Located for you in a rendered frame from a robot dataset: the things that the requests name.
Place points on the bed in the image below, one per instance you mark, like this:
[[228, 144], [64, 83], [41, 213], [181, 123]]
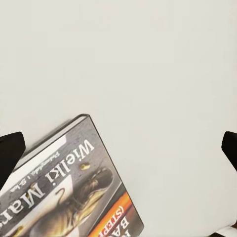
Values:
[[159, 80]]

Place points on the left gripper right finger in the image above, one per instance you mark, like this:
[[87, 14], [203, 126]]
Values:
[[229, 147]]

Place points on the hardback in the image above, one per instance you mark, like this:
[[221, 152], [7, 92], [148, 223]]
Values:
[[68, 186]]

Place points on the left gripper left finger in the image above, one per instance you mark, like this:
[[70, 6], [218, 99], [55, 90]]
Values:
[[12, 147]]

